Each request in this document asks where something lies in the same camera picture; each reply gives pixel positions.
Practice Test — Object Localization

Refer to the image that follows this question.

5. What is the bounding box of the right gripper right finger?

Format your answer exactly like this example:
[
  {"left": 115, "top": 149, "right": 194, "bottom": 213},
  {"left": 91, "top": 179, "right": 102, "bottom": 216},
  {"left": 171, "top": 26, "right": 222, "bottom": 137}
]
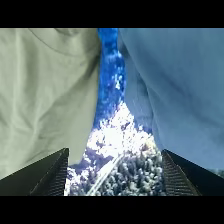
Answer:
[{"left": 161, "top": 148, "right": 224, "bottom": 197}]

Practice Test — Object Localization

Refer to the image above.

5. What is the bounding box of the blue garment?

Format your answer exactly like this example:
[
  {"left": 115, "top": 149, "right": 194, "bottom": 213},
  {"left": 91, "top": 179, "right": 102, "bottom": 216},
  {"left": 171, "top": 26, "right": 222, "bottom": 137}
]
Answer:
[{"left": 116, "top": 28, "right": 224, "bottom": 172}]

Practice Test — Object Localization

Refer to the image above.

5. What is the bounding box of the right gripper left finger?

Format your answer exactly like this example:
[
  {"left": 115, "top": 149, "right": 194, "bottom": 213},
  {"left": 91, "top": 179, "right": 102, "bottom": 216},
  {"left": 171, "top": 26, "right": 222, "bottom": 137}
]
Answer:
[{"left": 0, "top": 147, "right": 70, "bottom": 197}]

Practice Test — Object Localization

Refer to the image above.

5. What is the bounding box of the olive grey T-shirt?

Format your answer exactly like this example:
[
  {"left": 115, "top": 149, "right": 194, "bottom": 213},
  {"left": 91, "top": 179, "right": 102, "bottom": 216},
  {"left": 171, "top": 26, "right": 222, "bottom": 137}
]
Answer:
[{"left": 0, "top": 28, "right": 102, "bottom": 181}]

